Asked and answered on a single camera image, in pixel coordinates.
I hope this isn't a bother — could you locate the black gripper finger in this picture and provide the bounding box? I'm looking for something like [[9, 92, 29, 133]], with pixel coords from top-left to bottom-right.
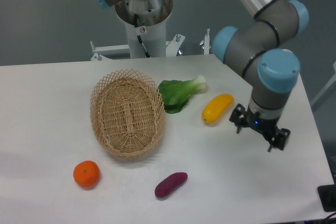
[[267, 127, 291, 152], [229, 103, 248, 134]]

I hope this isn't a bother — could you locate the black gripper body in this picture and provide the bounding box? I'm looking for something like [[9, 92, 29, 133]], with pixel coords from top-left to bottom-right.
[[245, 108, 280, 140]]

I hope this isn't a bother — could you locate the green bok choy vegetable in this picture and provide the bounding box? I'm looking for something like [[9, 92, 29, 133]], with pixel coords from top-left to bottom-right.
[[158, 75, 207, 114]]

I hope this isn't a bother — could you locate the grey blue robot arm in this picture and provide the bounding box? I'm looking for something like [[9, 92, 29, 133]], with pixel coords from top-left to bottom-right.
[[96, 0, 309, 150]]

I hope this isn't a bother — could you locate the yellow mango fruit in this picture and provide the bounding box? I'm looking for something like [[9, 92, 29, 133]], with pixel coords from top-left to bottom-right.
[[202, 94, 234, 124]]

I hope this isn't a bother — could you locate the black device at edge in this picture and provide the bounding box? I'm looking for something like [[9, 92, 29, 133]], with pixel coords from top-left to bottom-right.
[[317, 184, 335, 212]]

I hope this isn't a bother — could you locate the white table leg right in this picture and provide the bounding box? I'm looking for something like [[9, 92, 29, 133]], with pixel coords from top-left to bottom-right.
[[310, 62, 335, 112]]

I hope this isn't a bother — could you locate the purple sweet potato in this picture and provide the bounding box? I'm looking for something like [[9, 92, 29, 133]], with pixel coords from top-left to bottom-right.
[[154, 172, 188, 199]]

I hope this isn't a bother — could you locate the woven wicker basket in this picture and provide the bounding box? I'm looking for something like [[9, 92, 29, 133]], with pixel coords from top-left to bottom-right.
[[90, 69, 165, 159]]

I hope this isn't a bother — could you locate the orange tangerine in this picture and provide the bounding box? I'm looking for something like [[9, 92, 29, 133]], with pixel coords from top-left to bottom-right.
[[73, 161, 100, 189]]

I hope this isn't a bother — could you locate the white metal base frame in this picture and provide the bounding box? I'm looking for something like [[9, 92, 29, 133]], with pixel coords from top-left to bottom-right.
[[90, 28, 212, 61]]

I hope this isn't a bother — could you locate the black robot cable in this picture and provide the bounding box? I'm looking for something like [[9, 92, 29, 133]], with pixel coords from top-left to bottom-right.
[[133, 13, 152, 58]]

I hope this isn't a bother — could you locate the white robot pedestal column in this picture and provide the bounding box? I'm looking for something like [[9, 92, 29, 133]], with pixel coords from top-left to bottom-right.
[[115, 0, 173, 58]]

